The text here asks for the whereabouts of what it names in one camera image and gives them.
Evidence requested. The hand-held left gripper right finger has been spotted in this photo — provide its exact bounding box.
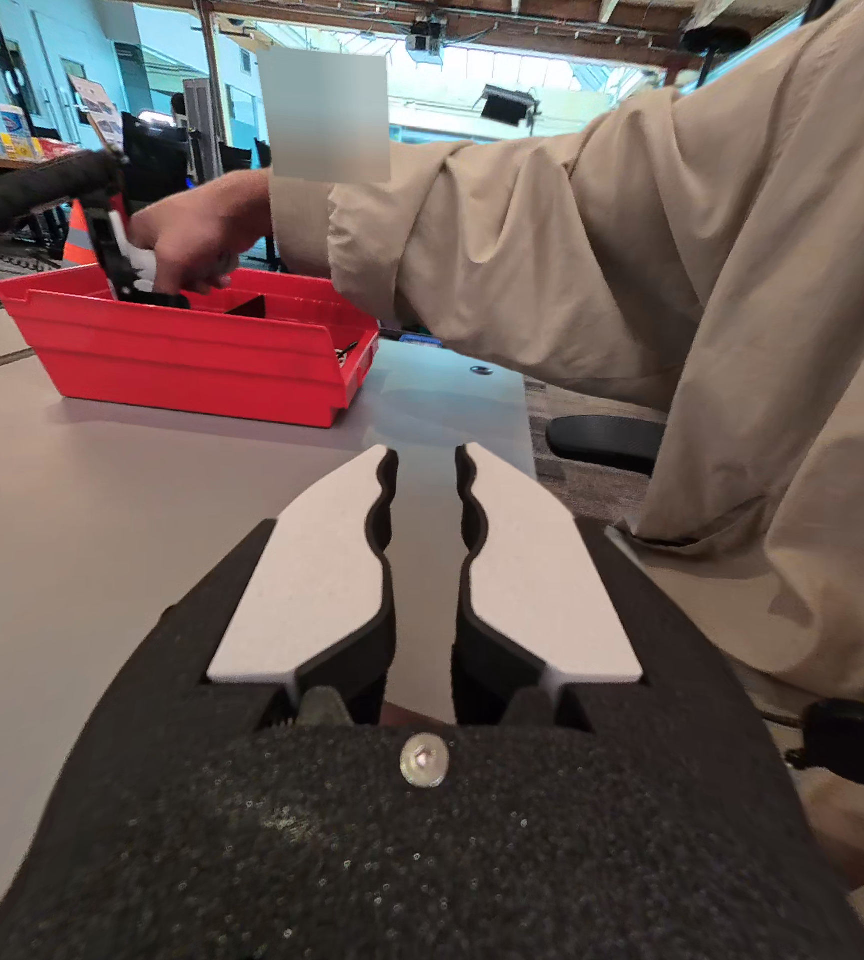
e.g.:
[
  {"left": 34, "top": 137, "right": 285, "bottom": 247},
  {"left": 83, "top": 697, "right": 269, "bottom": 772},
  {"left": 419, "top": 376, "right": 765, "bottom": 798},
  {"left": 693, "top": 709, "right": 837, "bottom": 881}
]
[{"left": 451, "top": 441, "right": 643, "bottom": 691}]

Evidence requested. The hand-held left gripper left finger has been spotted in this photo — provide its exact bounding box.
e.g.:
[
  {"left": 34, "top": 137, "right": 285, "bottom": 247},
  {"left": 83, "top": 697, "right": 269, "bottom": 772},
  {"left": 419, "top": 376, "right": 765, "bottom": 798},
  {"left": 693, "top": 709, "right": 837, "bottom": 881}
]
[{"left": 205, "top": 443, "right": 400, "bottom": 690}]

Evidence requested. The red plastic bin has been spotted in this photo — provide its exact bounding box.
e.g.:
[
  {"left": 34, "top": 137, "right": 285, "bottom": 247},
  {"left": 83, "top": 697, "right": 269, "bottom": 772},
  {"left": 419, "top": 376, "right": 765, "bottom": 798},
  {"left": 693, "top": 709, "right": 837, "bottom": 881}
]
[{"left": 0, "top": 264, "right": 380, "bottom": 429}]

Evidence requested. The person's right forearm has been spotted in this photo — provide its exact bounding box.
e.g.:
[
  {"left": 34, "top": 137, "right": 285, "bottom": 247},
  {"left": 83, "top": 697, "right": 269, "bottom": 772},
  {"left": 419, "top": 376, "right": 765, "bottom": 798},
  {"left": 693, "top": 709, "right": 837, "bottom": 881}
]
[{"left": 270, "top": 112, "right": 673, "bottom": 410}]

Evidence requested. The grey desk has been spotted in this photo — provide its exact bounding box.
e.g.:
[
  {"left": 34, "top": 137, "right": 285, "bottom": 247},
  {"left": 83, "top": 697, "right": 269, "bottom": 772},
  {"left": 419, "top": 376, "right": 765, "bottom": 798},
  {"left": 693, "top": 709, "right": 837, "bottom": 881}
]
[{"left": 0, "top": 307, "right": 538, "bottom": 939}]

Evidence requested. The person's right hand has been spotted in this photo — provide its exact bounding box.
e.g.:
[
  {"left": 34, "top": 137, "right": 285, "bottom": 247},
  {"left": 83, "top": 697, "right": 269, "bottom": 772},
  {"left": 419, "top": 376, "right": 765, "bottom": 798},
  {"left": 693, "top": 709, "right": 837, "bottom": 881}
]
[{"left": 126, "top": 169, "right": 273, "bottom": 296}]

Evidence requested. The orange traffic cone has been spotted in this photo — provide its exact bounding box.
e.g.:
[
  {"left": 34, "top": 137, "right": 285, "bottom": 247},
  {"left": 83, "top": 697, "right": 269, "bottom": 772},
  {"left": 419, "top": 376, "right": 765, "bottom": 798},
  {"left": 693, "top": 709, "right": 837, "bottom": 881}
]
[{"left": 63, "top": 198, "right": 100, "bottom": 268}]

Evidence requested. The black chair armrest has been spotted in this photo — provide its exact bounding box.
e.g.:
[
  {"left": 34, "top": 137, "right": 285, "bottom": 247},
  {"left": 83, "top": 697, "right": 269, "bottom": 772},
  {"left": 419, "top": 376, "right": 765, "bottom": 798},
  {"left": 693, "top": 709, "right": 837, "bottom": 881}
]
[{"left": 546, "top": 414, "right": 667, "bottom": 475}]

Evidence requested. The beige jacket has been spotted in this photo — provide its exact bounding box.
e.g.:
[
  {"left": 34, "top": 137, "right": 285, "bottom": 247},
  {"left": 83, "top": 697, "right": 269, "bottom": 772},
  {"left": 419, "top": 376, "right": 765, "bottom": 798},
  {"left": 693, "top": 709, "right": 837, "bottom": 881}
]
[{"left": 612, "top": 0, "right": 864, "bottom": 890}]

